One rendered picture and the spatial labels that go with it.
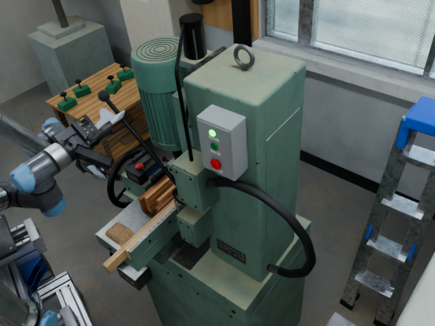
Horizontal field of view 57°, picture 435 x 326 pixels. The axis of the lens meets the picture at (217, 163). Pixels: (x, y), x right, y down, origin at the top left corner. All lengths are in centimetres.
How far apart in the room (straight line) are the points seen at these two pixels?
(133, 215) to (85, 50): 225
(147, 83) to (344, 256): 170
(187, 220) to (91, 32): 256
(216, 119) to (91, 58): 278
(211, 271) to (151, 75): 71
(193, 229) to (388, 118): 155
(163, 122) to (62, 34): 245
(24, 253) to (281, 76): 128
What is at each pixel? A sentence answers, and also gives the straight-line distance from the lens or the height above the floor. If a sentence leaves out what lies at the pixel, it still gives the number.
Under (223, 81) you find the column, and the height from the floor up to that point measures 152.
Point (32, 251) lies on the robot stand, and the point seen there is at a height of 72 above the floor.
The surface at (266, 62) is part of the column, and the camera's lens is 102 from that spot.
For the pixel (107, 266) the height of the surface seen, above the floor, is 94.
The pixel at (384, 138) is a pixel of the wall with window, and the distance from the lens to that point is 255.
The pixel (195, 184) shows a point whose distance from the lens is 105.
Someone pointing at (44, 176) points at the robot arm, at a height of 129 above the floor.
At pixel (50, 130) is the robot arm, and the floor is 103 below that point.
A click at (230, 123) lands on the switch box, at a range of 88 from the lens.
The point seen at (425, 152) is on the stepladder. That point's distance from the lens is 164.
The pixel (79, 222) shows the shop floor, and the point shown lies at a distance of 285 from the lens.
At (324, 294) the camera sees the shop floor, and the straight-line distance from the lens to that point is 232.
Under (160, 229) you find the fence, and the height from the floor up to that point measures 93.
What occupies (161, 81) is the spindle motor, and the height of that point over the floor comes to 145.
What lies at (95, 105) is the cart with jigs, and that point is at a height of 53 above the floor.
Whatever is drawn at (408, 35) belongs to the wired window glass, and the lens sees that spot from 230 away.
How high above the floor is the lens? 201
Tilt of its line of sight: 42 degrees down
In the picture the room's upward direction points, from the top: 7 degrees counter-clockwise
